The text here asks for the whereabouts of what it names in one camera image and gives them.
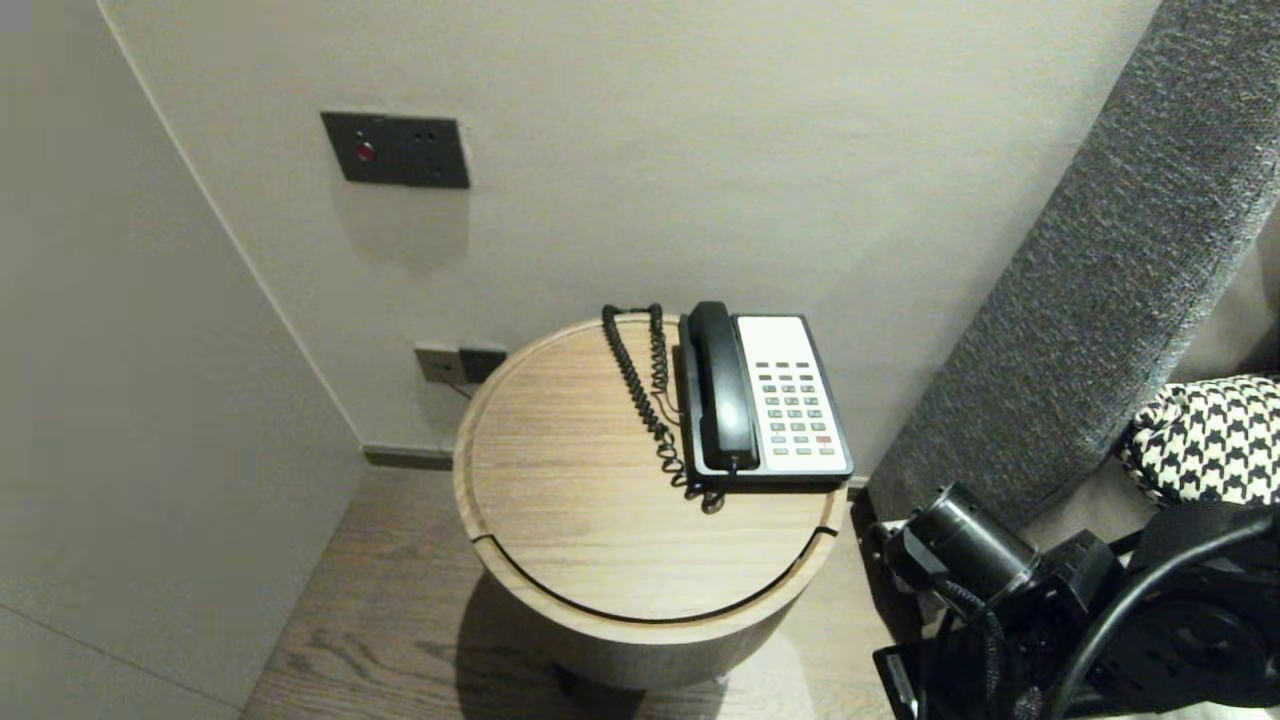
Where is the curved wooden table drawer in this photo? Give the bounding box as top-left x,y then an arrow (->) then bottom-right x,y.
470,528 -> 839,693

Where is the white bed sheet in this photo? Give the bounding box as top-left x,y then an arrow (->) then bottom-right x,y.
1015,452 -> 1171,566

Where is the white black desk telephone base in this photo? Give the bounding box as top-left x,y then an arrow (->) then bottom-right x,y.
677,314 -> 854,491

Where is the black telephone handset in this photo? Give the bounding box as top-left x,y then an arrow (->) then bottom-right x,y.
685,302 -> 759,473

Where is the black white houndstooth pillow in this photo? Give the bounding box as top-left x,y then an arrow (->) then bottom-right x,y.
1114,375 -> 1280,507

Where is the round wooden bedside table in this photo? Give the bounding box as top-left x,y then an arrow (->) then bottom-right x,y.
452,312 -> 847,693

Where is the grey fabric headboard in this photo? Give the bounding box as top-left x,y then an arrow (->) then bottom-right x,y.
866,0 -> 1280,533

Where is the beige bed pillow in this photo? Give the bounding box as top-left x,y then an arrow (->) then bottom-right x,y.
1165,195 -> 1280,386

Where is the dark grey power socket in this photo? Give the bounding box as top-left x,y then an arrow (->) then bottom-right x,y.
459,348 -> 508,386

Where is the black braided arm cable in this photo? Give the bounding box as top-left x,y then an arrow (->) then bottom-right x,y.
935,578 -> 1013,720

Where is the black coiled telephone cord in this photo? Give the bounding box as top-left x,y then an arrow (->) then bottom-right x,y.
601,305 -> 726,514

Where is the grey wall baseboard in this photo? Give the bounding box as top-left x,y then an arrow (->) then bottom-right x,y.
362,446 -> 457,474

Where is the wall power socket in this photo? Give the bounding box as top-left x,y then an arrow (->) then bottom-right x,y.
415,346 -> 467,387

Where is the dark wall switch panel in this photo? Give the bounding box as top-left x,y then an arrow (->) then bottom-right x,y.
321,111 -> 470,190

